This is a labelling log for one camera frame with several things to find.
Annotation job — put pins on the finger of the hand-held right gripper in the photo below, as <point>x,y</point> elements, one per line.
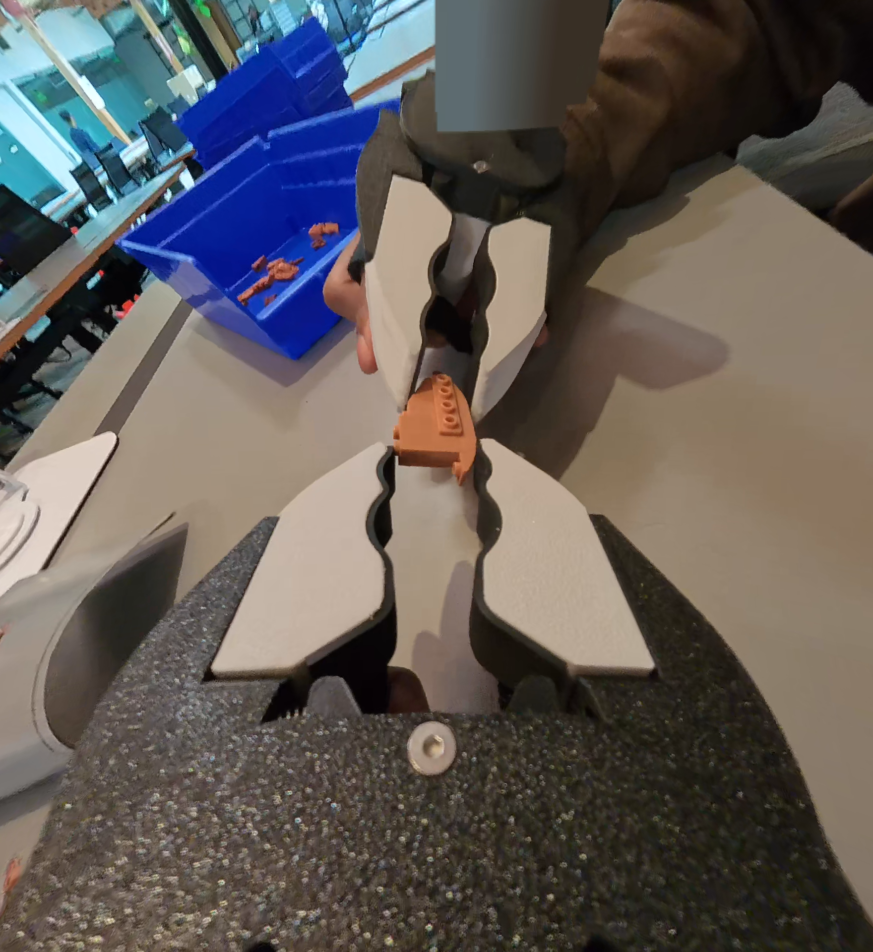
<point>514,298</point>
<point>404,283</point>

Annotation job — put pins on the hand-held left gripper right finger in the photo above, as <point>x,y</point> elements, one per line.
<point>563,580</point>

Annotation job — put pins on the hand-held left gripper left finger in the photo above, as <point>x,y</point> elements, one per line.
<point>303,588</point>

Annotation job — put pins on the heap of orange bricks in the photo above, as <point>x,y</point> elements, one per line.
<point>280,271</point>

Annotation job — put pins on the orange wedge plate brick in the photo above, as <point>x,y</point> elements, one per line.
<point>437,424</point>

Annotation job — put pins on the blue plastic bin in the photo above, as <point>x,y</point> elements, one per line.
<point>228,223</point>

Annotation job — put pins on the brick instruction booklet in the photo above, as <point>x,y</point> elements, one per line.
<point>35,684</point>

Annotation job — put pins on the person's right forearm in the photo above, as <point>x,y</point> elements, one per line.
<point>734,75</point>

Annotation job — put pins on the grey desk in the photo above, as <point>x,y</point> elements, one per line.
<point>734,446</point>

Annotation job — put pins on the stack of blue bins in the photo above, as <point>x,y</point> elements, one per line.
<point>266,89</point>

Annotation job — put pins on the wooden office table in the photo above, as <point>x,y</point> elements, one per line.
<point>50,283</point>

